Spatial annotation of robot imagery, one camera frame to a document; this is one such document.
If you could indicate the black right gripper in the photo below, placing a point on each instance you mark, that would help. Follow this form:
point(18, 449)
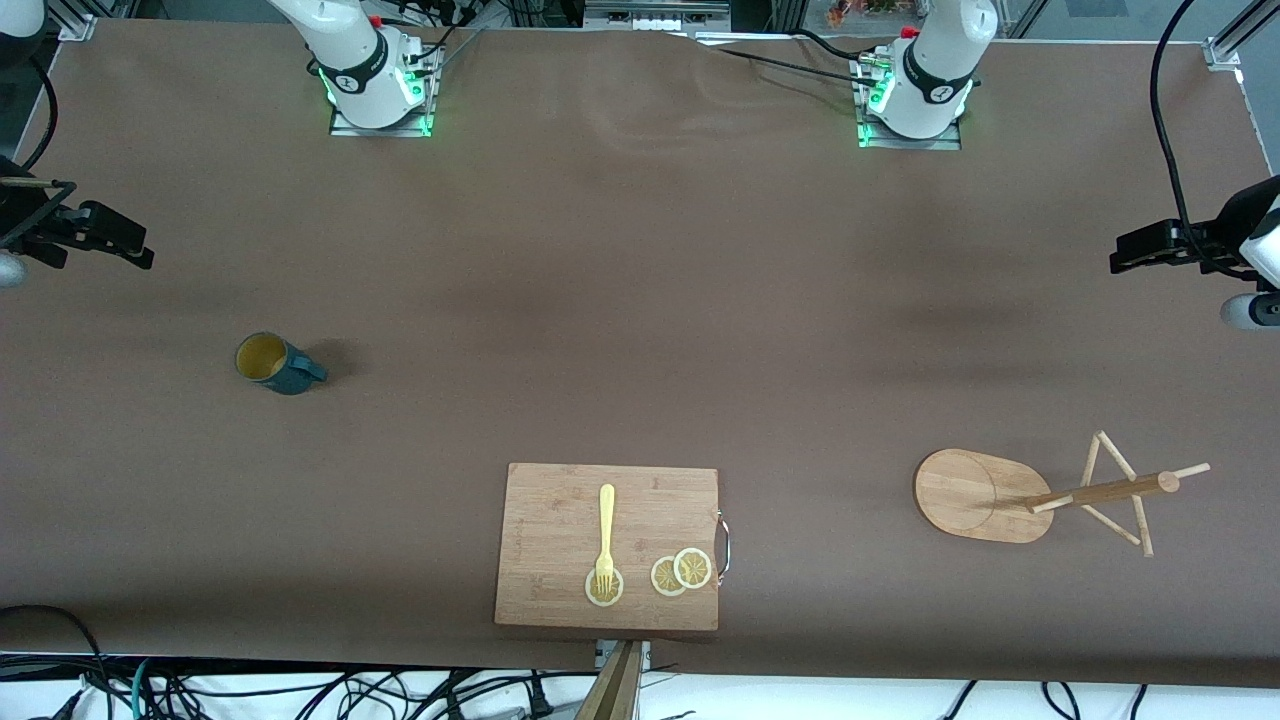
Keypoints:
point(22, 217)

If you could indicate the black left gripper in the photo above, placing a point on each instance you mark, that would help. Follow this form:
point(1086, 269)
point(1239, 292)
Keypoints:
point(1213, 240)

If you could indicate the dark teal ribbed mug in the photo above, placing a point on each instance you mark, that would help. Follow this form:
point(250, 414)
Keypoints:
point(280, 368)

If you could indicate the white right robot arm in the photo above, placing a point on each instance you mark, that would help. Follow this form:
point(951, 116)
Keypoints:
point(355, 70)

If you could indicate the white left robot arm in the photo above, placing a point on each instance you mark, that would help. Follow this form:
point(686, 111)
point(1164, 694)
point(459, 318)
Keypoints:
point(930, 85)

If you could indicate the wooden cup rack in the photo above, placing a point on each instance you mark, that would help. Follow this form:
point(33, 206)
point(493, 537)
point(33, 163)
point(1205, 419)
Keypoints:
point(975, 495)

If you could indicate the bamboo cutting board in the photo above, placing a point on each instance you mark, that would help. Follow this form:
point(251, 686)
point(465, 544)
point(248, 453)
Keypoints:
point(550, 530)

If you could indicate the brown table cover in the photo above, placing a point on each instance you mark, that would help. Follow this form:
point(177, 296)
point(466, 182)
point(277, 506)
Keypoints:
point(640, 280)

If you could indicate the grey power strip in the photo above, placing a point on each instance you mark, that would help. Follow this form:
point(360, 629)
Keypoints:
point(655, 14)

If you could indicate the yellow plastic fork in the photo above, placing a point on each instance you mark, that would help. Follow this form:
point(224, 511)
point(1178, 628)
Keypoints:
point(606, 520)

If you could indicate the lemon slice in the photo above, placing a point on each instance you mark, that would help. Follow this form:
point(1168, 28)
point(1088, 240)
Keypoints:
point(592, 596)
point(662, 580)
point(693, 567)

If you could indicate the wooden stick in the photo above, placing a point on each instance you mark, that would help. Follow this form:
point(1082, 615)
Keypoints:
point(612, 690)

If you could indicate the aluminium frame corner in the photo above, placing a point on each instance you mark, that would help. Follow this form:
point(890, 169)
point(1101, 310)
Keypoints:
point(1235, 40)
point(75, 20)

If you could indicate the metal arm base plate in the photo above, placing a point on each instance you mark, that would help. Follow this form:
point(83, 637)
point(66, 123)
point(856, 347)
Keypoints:
point(428, 100)
point(950, 140)

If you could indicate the small metal bracket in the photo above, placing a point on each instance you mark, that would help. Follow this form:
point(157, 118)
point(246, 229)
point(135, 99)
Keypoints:
point(645, 652)

